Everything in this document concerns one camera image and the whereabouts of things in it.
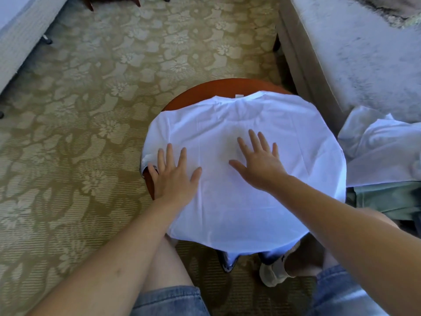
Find grey velvet chaise sofa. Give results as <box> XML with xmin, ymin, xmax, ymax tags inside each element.
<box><xmin>273</xmin><ymin>0</ymin><xmax>421</xmax><ymax>136</ymax></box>

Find white sneaker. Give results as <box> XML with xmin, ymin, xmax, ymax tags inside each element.
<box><xmin>258</xmin><ymin>243</ymin><xmax>300</xmax><ymax>287</ymax></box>

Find pile of clothes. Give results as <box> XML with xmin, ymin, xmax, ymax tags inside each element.
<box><xmin>337</xmin><ymin>105</ymin><xmax>421</xmax><ymax>224</ymax></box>

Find person's right hand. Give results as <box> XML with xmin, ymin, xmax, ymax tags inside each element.
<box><xmin>229</xmin><ymin>129</ymin><xmax>288</xmax><ymax>193</ymax></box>

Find blue denim shorts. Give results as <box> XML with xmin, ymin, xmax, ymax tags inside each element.
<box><xmin>130</xmin><ymin>263</ymin><xmax>389</xmax><ymax>316</ymax></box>

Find dark wooden nightstand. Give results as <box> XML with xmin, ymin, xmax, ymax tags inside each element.
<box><xmin>82</xmin><ymin>0</ymin><xmax>142</xmax><ymax>11</ymax></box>

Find person's right leg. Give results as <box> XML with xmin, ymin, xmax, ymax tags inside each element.
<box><xmin>283</xmin><ymin>207</ymin><xmax>399</xmax><ymax>277</ymax></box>

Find person's left forearm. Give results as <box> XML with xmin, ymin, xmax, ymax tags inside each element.
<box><xmin>26</xmin><ymin>194</ymin><xmax>193</xmax><ymax>316</ymax></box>

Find person's right forearm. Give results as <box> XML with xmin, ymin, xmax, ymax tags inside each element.
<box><xmin>268</xmin><ymin>174</ymin><xmax>421</xmax><ymax>316</ymax></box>

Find white bed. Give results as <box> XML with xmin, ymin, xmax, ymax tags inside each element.
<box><xmin>0</xmin><ymin>0</ymin><xmax>70</xmax><ymax>96</ymax></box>

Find round wooden table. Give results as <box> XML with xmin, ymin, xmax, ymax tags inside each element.
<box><xmin>143</xmin><ymin>78</ymin><xmax>293</xmax><ymax>198</ymax></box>

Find person's left hand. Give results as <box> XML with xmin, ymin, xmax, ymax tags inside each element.
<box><xmin>148</xmin><ymin>143</ymin><xmax>203</xmax><ymax>209</ymax></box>

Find grey splatter print T-shirt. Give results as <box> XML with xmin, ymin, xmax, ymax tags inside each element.
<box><xmin>140</xmin><ymin>90</ymin><xmax>347</xmax><ymax>270</ymax></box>

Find brown fringed cushion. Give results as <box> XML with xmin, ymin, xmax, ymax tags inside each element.
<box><xmin>358</xmin><ymin>0</ymin><xmax>421</xmax><ymax>29</ymax></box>

